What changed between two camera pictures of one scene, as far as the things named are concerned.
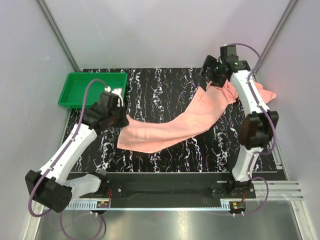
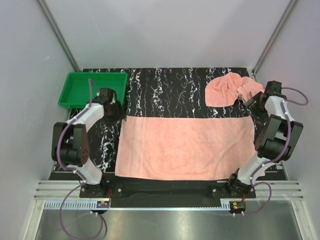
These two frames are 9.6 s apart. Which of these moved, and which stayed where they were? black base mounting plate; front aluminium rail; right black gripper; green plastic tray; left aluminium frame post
Moved: right black gripper
Stayed: front aluminium rail; green plastic tray; black base mounting plate; left aluminium frame post
